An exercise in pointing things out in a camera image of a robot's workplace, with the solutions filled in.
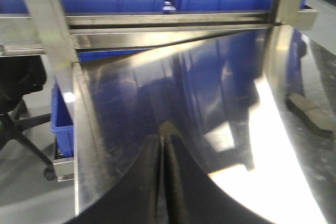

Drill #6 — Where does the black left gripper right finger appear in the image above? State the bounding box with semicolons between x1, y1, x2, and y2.
164;133;270;223

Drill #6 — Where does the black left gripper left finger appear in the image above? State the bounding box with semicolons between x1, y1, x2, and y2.
67;135;161;223

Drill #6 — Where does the brake pad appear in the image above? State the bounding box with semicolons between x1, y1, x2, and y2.
286;93;335;140
159;121;176;139

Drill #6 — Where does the blue bin on floor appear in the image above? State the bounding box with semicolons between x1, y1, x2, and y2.
51;81;74;157

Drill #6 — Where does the black office chair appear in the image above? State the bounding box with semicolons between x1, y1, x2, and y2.
1;55;56;181

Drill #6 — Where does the stainless steel rack frame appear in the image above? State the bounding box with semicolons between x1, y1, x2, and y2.
0;0;320;72

